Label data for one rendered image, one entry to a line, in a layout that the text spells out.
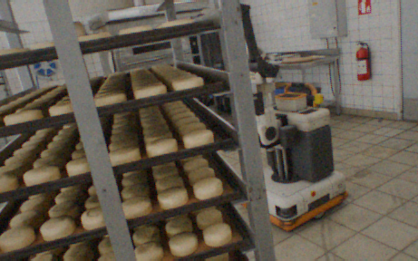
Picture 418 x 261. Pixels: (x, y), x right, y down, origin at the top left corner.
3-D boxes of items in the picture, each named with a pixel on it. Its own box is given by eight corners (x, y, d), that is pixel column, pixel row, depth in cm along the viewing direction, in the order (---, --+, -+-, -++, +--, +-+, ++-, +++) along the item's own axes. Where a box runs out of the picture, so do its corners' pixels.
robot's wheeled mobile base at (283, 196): (294, 178, 332) (291, 154, 325) (350, 199, 278) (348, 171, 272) (237, 206, 301) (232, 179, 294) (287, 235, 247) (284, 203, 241)
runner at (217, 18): (161, 42, 109) (159, 32, 109) (170, 40, 110) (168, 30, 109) (204, 33, 49) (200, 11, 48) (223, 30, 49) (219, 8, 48)
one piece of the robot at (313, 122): (289, 169, 321) (278, 80, 299) (338, 186, 275) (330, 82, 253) (261, 182, 306) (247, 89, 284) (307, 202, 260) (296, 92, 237)
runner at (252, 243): (183, 149, 119) (181, 140, 118) (191, 147, 119) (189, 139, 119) (241, 254, 58) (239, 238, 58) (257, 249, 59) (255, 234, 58)
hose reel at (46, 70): (73, 118, 572) (54, 50, 543) (75, 119, 557) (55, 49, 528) (46, 124, 553) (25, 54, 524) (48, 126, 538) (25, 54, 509)
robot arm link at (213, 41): (212, 9, 245) (206, 11, 253) (197, 14, 239) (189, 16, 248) (230, 70, 260) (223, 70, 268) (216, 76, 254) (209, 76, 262)
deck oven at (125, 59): (140, 152, 509) (107, 9, 456) (117, 139, 611) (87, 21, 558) (228, 123, 581) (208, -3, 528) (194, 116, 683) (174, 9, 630)
